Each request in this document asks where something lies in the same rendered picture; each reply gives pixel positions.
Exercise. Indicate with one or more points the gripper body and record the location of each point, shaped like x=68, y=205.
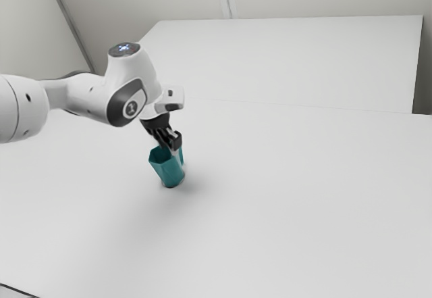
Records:
x=156, y=123

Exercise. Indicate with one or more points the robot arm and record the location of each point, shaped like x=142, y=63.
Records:
x=84, y=90

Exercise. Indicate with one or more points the teal faceted mug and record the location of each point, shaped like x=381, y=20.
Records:
x=167, y=168

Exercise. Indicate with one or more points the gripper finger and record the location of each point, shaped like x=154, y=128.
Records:
x=162, y=139
x=175, y=140

